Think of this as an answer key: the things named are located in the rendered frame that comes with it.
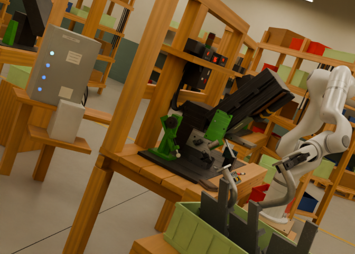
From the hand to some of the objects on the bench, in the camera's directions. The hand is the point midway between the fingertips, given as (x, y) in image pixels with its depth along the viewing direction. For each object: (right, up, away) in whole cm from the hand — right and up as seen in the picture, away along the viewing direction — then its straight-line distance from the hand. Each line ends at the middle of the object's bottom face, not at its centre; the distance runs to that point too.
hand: (284, 166), depth 161 cm
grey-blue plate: (-6, -16, +146) cm, 147 cm away
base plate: (-24, -11, +144) cm, 146 cm away
